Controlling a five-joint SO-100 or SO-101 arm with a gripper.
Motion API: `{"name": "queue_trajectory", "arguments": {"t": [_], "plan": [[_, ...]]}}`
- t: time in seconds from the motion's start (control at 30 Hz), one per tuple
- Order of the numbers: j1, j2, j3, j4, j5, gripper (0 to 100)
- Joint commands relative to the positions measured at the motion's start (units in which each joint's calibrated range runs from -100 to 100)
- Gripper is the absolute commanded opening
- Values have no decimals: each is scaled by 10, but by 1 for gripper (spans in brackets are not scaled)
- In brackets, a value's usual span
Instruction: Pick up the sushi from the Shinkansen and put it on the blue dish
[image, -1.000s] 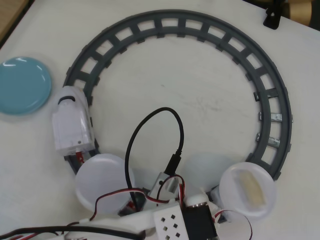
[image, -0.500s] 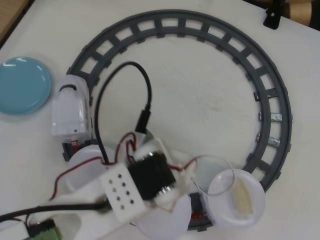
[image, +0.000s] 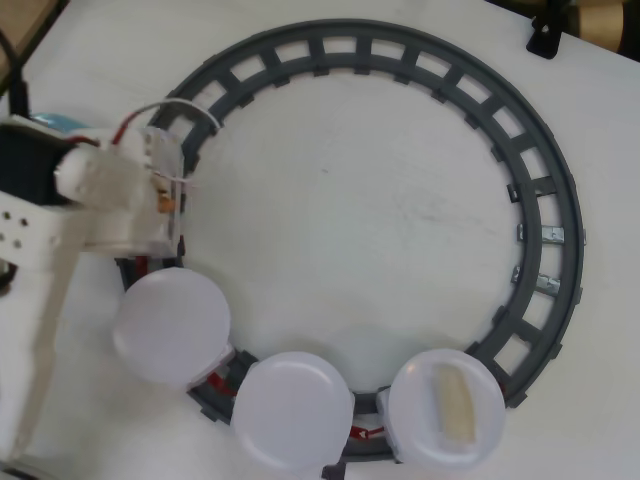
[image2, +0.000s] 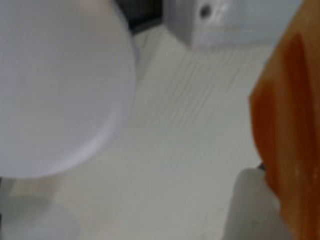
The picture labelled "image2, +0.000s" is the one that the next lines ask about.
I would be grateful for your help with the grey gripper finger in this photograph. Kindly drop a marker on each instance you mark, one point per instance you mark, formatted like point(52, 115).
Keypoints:
point(250, 212)

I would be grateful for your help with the orange striped salmon sushi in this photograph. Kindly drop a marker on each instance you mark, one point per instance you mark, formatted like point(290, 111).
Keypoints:
point(287, 112)

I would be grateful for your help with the white toy train car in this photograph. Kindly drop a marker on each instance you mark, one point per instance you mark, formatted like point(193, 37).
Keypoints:
point(225, 20)

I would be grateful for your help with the white round plastic plate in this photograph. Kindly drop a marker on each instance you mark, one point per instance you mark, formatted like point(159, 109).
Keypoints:
point(62, 87)

